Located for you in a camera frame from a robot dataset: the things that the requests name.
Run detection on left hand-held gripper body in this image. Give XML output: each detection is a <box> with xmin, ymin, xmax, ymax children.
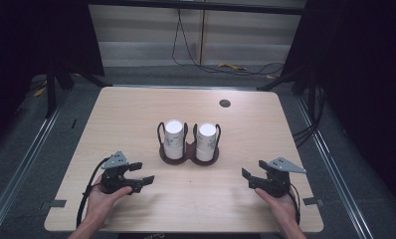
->
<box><xmin>99</xmin><ymin>150</ymin><xmax>134</xmax><ymax>196</ymax></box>

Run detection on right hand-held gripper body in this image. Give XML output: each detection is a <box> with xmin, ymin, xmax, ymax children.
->
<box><xmin>252</xmin><ymin>156</ymin><xmax>307</xmax><ymax>199</ymax></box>

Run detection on stack of white paper cups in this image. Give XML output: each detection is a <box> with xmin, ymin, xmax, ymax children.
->
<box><xmin>163</xmin><ymin>119</ymin><xmax>186</xmax><ymax>160</ymax></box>
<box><xmin>195</xmin><ymin>122</ymin><xmax>218</xmax><ymax>163</ymax></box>

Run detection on dark double cup holder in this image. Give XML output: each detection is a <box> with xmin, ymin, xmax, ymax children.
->
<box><xmin>156</xmin><ymin>120</ymin><xmax>222</xmax><ymax>166</ymax></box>

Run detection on person's right hand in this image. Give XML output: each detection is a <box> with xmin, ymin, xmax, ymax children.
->
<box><xmin>254</xmin><ymin>187</ymin><xmax>300</xmax><ymax>231</ymax></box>

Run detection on person's left hand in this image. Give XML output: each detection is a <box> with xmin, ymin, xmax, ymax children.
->
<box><xmin>86</xmin><ymin>174</ymin><xmax>133</xmax><ymax>230</ymax></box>

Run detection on grey tape tab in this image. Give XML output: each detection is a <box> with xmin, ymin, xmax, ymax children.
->
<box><xmin>39</xmin><ymin>198</ymin><xmax>68</xmax><ymax>211</ymax></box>
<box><xmin>301</xmin><ymin>196</ymin><xmax>324</xmax><ymax>207</ymax></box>

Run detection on black metal stand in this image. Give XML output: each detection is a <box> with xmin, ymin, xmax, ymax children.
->
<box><xmin>44</xmin><ymin>64</ymin><xmax>113</xmax><ymax>120</ymax></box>
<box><xmin>257</xmin><ymin>64</ymin><xmax>319</xmax><ymax>116</ymax></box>

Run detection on yellow strip on floor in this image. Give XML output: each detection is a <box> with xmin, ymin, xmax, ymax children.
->
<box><xmin>217</xmin><ymin>62</ymin><xmax>248</xmax><ymax>72</ymax></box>

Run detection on black curtain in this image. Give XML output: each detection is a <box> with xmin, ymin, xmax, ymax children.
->
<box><xmin>281</xmin><ymin>0</ymin><xmax>396</xmax><ymax>208</ymax></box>
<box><xmin>0</xmin><ymin>0</ymin><xmax>105</xmax><ymax>147</ymax></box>

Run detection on black overhead bar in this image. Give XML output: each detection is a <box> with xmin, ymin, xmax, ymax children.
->
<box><xmin>87</xmin><ymin>0</ymin><xmax>307</xmax><ymax>16</ymax></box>

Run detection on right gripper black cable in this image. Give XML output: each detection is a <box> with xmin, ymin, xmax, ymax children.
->
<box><xmin>288</xmin><ymin>182</ymin><xmax>301</xmax><ymax>225</ymax></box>

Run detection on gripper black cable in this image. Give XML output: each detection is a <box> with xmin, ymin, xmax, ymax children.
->
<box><xmin>288</xmin><ymin>182</ymin><xmax>301</xmax><ymax>225</ymax></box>
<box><xmin>76</xmin><ymin>156</ymin><xmax>111</xmax><ymax>229</ymax></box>

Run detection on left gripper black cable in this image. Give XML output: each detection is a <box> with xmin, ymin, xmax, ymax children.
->
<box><xmin>76</xmin><ymin>156</ymin><xmax>111</xmax><ymax>229</ymax></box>

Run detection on metal floor rail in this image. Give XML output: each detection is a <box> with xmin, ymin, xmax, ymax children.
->
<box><xmin>0</xmin><ymin>89</ymin><xmax>72</xmax><ymax>231</ymax></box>
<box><xmin>295</xmin><ymin>95</ymin><xmax>377</xmax><ymax>239</ymax></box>

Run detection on bundle of black cables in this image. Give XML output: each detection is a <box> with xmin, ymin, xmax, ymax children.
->
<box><xmin>292</xmin><ymin>85</ymin><xmax>327</xmax><ymax>149</ymax></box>

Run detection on hanging black cable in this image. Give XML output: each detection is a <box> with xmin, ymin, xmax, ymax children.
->
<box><xmin>171</xmin><ymin>8</ymin><xmax>287</xmax><ymax>77</ymax></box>

